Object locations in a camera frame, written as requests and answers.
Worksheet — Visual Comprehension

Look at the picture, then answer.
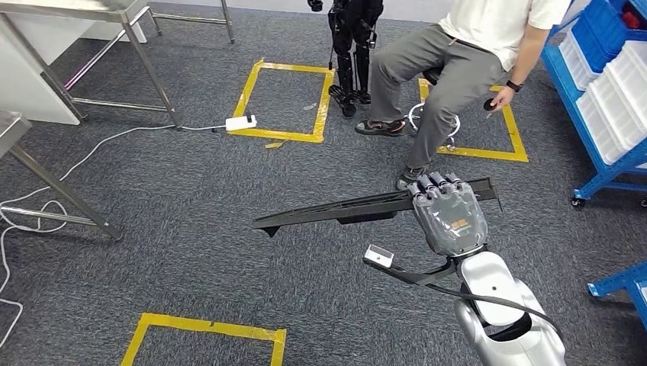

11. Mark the person's left hand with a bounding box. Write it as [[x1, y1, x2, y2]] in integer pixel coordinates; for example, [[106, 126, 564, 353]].
[[489, 86, 517, 113]]

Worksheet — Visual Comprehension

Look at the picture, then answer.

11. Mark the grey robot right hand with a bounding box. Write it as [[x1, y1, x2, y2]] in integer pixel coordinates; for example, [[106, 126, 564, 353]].
[[407, 172, 489, 258]]

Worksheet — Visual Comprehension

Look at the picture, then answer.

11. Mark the long black plastic part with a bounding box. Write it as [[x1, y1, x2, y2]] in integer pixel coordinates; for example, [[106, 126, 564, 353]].
[[253, 176, 505, 239]]

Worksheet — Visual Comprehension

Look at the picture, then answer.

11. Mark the blue metal shelf rack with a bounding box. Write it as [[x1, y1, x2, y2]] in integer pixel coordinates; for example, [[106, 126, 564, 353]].
[[540, 0, 647, 209], [587, 262, 647, 330]]

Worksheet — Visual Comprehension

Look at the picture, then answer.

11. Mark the stainless steel workbench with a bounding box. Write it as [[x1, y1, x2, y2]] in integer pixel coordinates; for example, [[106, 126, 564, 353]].
[[0, 111, 124, 242], [0, 0, 236, 128]]

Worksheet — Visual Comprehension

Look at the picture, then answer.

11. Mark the yellow floor tape square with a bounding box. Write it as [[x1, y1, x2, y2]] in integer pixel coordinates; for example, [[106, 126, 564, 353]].
[[417, 78, 530, 164], [227, 59, 336, 144], [121, 313, 288, 366]]

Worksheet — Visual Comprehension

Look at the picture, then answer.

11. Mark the seated person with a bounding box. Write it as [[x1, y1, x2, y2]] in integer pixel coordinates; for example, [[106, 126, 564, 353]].
[[355, 0, 572, 192]]

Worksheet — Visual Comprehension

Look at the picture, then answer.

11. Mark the black chrome swivel stool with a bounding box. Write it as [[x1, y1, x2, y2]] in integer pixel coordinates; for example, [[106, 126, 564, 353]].
[[407, 66, 462, 153]]

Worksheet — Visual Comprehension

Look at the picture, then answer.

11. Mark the white plastic bin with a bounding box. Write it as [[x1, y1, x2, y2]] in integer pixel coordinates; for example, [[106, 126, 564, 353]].
[[558, 29, 601, 92], [576, 88, 630, 166], [588, 40, 647, 153]]

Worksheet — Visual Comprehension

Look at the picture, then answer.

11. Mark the blue plastic bin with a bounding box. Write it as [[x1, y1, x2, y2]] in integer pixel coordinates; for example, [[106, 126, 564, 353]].
[[571, 0, 647, 73]]

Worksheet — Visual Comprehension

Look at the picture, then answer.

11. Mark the red item in bin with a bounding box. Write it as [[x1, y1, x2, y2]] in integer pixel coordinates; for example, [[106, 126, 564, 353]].
[[621, 2, 647, 30]]

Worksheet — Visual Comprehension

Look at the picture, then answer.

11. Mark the black humanoid robot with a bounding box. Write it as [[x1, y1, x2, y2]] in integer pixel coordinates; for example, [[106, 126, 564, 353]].
[[307, 0, 385, 119]]

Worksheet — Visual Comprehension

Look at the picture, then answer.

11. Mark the white power strip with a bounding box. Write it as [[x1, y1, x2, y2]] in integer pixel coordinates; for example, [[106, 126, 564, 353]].
[[224, 114, 258, 133]]

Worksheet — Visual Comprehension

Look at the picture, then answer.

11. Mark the white board partition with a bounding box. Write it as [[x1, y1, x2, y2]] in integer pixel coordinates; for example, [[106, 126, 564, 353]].
[[0, 12, 149, 127]]

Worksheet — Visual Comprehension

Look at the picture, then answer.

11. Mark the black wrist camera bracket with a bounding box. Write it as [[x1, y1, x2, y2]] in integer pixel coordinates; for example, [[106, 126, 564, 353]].
[[362, 260, 459, 288]]

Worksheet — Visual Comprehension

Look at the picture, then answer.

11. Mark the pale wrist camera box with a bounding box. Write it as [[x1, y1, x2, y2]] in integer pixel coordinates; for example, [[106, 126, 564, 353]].
[[363, 245, 394, 269]]

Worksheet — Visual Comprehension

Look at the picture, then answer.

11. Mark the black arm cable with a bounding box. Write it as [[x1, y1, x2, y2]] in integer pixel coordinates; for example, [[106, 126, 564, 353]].
[[427, 281, 566, 340]]

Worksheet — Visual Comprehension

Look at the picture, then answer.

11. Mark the white power cable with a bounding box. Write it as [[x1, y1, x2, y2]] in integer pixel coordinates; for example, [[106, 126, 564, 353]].
[[0, 124, 228, 351]]

